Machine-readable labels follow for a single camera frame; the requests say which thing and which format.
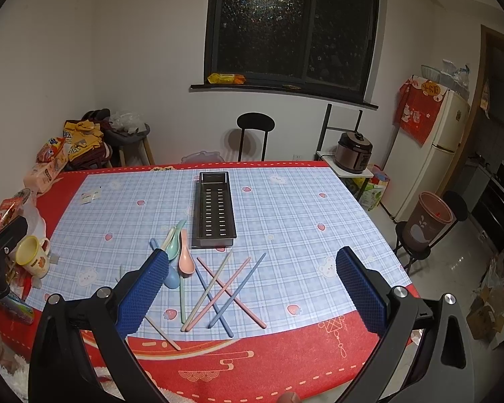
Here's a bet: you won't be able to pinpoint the yellow snack packet on sill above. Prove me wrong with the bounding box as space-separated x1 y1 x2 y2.
207 73 247 85

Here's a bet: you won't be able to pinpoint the cardboard box on floor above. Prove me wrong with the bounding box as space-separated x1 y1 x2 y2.
466 286 504 341

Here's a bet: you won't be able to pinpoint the black round stool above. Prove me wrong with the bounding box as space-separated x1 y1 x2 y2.
392 190 469 272

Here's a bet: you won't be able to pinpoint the grey stool with wooden legs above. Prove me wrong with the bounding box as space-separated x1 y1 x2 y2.
104 124 156 168

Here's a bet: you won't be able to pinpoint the stainless steel utensil tray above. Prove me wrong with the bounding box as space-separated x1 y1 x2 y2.
192 171 237 249

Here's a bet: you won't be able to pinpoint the snack packages stack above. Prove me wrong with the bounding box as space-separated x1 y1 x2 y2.
23 137 71 194

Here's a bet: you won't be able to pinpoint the green soup spoon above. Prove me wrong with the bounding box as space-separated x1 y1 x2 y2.
165 219 186 261

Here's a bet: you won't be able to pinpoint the pink soup spoon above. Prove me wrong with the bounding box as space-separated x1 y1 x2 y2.
177 228 196 277

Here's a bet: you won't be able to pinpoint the beige chopstick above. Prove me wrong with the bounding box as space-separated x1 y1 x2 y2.
144 316 182 351

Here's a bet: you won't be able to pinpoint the yellow cartoon mug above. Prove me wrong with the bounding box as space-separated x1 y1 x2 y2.
15 236 50 278

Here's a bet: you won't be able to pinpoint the black metal rack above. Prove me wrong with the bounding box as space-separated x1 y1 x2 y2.
314 103 363 161

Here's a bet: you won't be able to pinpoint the dark rice cooker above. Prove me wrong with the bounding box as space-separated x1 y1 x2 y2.
334 131 373 174

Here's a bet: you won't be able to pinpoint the dark window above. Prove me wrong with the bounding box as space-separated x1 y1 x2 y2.
204 0 380 105

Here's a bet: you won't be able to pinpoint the white refrigerator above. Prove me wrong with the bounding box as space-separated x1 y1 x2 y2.
381 89 469 222

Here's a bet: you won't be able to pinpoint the clear plastic bag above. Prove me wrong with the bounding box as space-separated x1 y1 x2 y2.
109 111 147 134

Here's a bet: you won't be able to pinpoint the blue plaid tablecloth red border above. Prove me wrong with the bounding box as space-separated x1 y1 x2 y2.
14 162 412 402

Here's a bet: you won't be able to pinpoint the blue soup spoon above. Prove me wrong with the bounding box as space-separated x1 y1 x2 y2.
149 238 180 289

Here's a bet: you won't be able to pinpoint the red cloth on refrigerator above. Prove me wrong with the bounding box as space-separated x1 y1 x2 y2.
393 76 448 146

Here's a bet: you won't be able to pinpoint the glassware on refrigerator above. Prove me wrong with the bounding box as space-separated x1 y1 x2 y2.
421 59 470 100

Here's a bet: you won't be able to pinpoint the brown trash bin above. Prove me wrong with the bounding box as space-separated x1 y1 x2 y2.
402 191 453 252

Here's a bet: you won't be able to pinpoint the beige soup spoon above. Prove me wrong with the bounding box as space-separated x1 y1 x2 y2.
161 227 175 250

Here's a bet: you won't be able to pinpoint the white paper tags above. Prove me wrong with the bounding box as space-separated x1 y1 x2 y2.
81 189 101 205

